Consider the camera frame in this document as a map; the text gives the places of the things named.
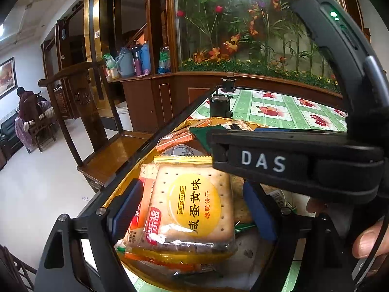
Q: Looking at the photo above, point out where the yellow cardboard box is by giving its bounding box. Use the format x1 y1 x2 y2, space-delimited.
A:
103 119 304 292

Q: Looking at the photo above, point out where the small black device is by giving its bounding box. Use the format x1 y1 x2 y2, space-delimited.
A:
210 95 234 119
221 71 236 93

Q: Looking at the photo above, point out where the person's right hand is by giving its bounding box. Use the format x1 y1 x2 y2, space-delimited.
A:
352 218 389 277

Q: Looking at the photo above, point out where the orange cracker packet red logo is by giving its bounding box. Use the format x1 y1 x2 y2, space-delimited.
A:
124 163 161 250

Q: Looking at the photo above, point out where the patterned cloth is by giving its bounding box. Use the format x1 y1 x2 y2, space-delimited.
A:
15 117 32 154

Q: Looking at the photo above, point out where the yellow label cracker packet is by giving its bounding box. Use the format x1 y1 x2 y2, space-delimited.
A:
138 155 240 251

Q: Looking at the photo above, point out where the cushioned wooden chair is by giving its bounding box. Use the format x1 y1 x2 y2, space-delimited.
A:
24 94 58 153

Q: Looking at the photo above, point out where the wooden display cabinet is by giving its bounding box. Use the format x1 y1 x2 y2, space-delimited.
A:
82 0 371 134

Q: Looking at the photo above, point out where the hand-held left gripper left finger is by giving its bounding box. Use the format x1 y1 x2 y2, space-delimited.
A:
43 179 145 292

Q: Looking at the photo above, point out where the white bucket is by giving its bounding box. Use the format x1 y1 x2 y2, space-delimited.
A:
115 102 134 132

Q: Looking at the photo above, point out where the framed wall picture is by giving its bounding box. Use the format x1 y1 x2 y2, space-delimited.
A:
0 57 17 99

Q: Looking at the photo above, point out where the green plastic bag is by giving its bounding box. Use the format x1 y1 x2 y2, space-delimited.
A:
103 53 117 73

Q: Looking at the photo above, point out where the artificial flower display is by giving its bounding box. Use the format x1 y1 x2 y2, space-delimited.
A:
173 0 344 93

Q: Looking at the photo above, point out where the green white packet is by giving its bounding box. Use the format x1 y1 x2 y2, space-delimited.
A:
158 46 171 74

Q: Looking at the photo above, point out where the dark wooden chair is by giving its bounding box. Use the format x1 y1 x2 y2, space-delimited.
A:
0 243 37 292

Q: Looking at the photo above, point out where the carved wooden chair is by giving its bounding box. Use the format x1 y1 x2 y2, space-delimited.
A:
38 61 154 192

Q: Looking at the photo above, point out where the black sofa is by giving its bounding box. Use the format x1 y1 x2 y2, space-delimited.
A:
0 116 25 162

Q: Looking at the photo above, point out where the blue thermos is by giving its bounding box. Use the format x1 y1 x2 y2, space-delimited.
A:
140 43 151 75

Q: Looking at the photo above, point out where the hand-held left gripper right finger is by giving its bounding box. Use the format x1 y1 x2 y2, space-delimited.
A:
242 181 356 292

